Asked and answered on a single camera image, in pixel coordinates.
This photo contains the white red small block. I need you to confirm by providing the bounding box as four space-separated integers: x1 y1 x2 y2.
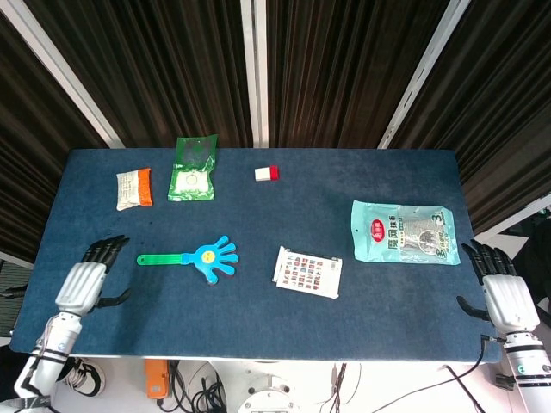
253 164 281 182

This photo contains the white pack with flag pictures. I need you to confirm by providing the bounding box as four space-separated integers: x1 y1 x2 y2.
271 245 344 300

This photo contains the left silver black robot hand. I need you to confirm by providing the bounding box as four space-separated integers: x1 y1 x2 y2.
54 234 132 316

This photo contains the black cable bundle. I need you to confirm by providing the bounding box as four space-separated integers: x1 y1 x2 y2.
164 360 231 413

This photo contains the blue table mat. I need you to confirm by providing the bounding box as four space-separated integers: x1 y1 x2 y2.
8 147 504 365

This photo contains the teal cleaning cloth bag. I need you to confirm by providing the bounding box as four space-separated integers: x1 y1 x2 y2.
350 199 461 266

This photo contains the orange power box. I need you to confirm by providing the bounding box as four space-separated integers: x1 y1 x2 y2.
143 359 170 400

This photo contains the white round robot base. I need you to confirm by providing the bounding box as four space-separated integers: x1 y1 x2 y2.
236 360 302 413

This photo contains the white orange snack packet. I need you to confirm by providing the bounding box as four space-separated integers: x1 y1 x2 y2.
115 167 154 212

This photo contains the green foil packet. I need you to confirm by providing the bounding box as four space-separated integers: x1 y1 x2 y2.
166 133 220 202

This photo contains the black white sneaker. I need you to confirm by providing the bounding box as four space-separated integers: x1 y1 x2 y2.
62 357 107 398

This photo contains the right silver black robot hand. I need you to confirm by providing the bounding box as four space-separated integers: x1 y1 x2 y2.
455 238 542 332

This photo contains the blue green hand clapper toy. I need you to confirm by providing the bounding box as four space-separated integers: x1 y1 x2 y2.
136 234 239 287

